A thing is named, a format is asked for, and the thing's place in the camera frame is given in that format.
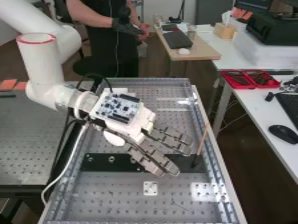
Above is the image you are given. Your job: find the black cable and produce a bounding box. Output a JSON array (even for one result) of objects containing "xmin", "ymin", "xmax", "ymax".
[{"xmin": 47, "ymin": 73, "xmax": 115, "ymax": 188}]

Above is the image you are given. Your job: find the black printer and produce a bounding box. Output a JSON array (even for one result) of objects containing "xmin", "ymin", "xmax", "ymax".
[{"xmin": 245, "ymin": 10, "xmax": 298, "ymax": 47}]

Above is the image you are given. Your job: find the white cable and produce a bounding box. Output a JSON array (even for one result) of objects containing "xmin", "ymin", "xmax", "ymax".
[{"xmin": 40, "ymin": 124, "xmax": 91, "ymax": 205}]

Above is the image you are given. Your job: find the white desk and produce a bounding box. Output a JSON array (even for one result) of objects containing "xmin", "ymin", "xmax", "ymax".
[
  {"xmin": 212, "ymin": 68, "xmax": 298, "ymax": 186},
  {"xmin": 193, "ymin": 23, "xmax": 298, "ymax": 72}
]

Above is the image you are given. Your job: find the black chair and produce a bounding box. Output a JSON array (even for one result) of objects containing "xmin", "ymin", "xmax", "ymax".
[{"xmin": 72, "ymin": 54, "xmax": 98, "ymax": 79}]

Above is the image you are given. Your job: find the thin stick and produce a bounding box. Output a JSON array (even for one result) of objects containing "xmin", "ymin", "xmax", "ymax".
[{"xmin": 191, "ymin": 114, "xmax": 215, "ymax": 169}]

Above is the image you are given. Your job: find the small black block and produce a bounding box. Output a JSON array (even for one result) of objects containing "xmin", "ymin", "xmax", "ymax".
[{"xmin": 264, "ymin": 91, "xmax": 277, "ymax": 103}]

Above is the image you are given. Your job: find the small cardboard box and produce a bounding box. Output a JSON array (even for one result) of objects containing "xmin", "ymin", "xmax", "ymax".
[{"xmin": 213, "ymin": 22, "xmax": 237, "ymax": 41}]

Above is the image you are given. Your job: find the black plate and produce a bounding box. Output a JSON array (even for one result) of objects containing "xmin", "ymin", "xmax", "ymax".
[{"xmin": 80, "ymin": 152, "xmax": 209, "ymax": 174}]

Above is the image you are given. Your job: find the small white square piece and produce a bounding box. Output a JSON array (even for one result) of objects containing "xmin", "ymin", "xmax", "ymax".
[{"xmin": 142, "ymin": 181, "xmax": 160, "ymax": 197}]

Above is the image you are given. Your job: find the black mouse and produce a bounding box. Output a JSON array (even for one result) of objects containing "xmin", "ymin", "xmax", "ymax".
[{"xmin": 268, "ymin": 124, "xmax": 298, "ymax": 145}]

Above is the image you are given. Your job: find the red tray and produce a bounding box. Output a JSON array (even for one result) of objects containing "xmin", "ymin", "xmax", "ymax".
[
  {"xmin": 220, "ymin": 69, "xmax": 259, "ymax": 90},
  {"xmin": 245, "ymin": 68, "xmax": 283, "ymax": 89}
]

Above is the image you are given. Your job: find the wooden desk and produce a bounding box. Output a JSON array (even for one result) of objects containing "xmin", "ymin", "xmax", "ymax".
[{"xmin": 152, "ymin": 22, "xmax": 223, "ymax": 63}]

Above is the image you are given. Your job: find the thin dark drill bit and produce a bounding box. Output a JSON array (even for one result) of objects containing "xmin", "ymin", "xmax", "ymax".
[{"xmin": 170, "ymin": 199, "xmax": 191, "ymax": 213}]

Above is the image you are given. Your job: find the clear box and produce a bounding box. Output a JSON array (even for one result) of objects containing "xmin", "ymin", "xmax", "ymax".
[{"xmin": 39, "ymin": 77, "xmax": 249, "ymax": 224}]

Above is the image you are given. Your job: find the person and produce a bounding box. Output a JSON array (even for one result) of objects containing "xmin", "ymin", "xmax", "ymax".
[{"xmin": 66, "ymin": 0, "xmax": 154, "ymax": 80}]

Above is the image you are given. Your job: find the black keyboard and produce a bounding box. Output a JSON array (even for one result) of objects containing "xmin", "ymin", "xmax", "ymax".
[
  {"xmin": 163, "ymin": 30, "xmax": 195, "ymax": 50},
  {"xmin": 276, "ymin": 92, "xmax": 298, "ymax": 132}
]

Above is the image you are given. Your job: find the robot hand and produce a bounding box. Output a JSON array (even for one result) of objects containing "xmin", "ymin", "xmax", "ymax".
[{"xmin": 88, "ymin": 91, "xmax": 196, "ymax": 179}]

